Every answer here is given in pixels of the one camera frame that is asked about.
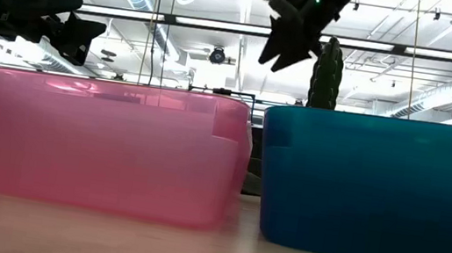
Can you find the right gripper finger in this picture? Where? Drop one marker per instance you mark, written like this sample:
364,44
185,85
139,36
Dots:
294,49
275,40

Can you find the black ceiling track light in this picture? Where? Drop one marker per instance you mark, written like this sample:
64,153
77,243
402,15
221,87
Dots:
356,5
437,14

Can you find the black ceiling disc fixture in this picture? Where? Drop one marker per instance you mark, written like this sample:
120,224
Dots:
108,54

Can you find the green cactus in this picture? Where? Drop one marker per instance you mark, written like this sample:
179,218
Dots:
326,78

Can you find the round black ceiling device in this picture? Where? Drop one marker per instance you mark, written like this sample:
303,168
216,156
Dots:
217,55

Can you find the pink translucent plastic bin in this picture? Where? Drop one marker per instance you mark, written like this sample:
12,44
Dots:
90,147

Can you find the blue plastic bin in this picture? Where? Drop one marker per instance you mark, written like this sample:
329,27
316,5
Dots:
380,192

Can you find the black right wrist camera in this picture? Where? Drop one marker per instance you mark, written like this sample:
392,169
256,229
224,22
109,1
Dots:
283,3

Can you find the black background desk frame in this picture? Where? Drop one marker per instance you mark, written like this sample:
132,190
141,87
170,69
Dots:
224,91

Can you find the black frame crossbar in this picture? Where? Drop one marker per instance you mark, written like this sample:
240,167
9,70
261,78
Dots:
205,23

